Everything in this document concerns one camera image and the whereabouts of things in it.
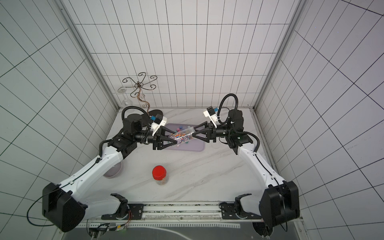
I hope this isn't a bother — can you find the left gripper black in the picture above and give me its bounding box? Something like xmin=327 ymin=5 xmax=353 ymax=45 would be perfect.
xmin=134 ymin=126 xmax=178 ymax=150

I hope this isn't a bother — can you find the small clear jar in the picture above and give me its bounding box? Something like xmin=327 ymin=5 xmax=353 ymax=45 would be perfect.
xmin=169 ymin=127 xmax=195 ymax=147

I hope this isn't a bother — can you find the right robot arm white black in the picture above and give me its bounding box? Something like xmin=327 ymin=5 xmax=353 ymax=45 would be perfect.
xmin=192 ymin=93 xmax=300 ymax=229

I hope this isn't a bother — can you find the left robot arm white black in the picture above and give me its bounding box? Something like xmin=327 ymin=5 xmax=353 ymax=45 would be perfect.
xmin=39 ymin=106 xmax=177 ymax=233

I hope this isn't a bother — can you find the red lid candy jar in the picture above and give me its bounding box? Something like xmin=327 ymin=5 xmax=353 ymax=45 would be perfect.
xmin=152 ymin=165 xmax=168 ymax=185

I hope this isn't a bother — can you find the lilac plastic tray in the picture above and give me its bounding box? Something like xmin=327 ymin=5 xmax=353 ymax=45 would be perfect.
xmin=166 ymin=124 xmax=205 ymax=152

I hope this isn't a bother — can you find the hanging wine glass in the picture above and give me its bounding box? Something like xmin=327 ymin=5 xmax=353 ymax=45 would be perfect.
xmin=116 ymin=87 xmax=133 ymax=107

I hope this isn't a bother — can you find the metal glass holder stand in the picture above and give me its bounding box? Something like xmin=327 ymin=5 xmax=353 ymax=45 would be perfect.
xmin=117 ymin=72 xmax=163 ymax=116

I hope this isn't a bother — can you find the lilac bowl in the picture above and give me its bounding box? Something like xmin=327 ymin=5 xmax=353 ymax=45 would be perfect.
xmin=103 ymin=162 xmax=123 ymax=179

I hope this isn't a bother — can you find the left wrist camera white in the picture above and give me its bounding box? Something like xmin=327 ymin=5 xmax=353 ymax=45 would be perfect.
xmin=151 ymin=114 xmax=168 ymax=136

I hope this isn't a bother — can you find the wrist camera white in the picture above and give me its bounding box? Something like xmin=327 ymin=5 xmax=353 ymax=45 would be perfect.
xmin=203 ymin=106 xmax=218 ymax=128
xmin=151 ymin=114 xmax=168 ymax=136

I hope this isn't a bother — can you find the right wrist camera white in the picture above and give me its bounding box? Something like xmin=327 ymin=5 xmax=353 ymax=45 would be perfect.
xmin=203 ymin=106 xmax=218 ymax=128

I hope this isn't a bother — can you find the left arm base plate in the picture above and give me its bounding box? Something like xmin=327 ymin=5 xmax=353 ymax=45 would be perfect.
xmin=101 ymin=204 xmax=145 ymax=221

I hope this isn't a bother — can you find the aluminium mounting rail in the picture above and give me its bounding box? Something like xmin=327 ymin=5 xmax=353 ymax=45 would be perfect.
xmin=61 ymin=201 xmax=304 ymax=230

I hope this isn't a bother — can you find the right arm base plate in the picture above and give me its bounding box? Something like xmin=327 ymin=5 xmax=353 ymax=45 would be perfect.
xmin=219 ymin=202 xmax=262 ymax=220

